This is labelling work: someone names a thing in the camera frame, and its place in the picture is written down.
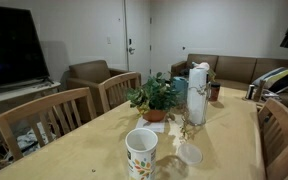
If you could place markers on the white paper towel roll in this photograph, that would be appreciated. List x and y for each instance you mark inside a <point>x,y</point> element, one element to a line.
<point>196,95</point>

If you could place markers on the dried twig with berries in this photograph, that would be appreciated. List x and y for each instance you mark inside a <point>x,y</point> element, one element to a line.
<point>185,117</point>

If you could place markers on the wooden chair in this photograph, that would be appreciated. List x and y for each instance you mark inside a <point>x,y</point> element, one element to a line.
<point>273,125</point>
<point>113,91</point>
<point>58,113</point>

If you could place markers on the black flat screen television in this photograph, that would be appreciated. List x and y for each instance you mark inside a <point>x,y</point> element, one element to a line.
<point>21,56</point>

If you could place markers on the white paper napkin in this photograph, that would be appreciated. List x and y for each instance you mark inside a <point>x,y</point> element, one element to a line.
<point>154,126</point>

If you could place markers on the brown jar black lid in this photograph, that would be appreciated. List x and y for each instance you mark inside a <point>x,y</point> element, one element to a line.
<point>215,88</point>

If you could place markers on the brown armchair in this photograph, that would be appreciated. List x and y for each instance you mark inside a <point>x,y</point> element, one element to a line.
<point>91,74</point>

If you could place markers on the white door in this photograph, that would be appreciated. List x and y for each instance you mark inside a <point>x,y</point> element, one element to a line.
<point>137,23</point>

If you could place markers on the wooden chair right side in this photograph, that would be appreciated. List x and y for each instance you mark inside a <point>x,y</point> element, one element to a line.
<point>273,125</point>

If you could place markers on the striped cushion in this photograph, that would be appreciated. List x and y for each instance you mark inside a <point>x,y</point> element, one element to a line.
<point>275,80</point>

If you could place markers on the brown sofa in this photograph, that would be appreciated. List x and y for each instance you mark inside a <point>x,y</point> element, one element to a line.
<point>234,72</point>

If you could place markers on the white tv stand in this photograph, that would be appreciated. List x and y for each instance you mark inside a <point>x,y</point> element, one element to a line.
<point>28,90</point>

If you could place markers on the wooden chair near left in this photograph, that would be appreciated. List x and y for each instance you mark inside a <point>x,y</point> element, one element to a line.
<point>58,113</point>

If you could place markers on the white floral paper cup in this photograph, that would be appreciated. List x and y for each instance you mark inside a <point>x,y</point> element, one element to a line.
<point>141,146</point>

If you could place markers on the wooden chair far left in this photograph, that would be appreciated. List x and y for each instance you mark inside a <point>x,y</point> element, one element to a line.
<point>113,91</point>

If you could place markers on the potted green plant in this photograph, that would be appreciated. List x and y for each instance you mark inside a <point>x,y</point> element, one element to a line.
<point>154,99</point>

